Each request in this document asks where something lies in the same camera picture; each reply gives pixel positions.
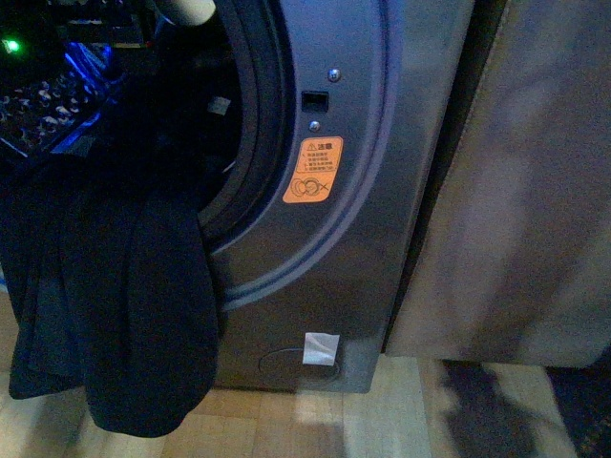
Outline white tape piece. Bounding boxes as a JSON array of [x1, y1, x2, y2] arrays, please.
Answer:
[[302, 332, 340, 366]]

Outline grey front-load washing machine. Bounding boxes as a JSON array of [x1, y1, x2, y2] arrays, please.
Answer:
[[206, 1, 474, 393]]

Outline orange warning sticker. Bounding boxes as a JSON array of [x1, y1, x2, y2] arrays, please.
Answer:
[[283, 136, 344, 204]]

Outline dark navy shirt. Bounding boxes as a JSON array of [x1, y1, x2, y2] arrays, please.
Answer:
[[1, 82, 219, 438]]

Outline dark rubber door gasket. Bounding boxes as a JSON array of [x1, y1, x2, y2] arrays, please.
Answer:
[[200, 1, 296, 250]]

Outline steel washing machine drum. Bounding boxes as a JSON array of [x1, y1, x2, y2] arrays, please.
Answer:
[[1, 43, 118, 160]]

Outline grey cloth cover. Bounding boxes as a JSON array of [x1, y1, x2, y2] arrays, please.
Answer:
[[385, 1, 610, 367]]

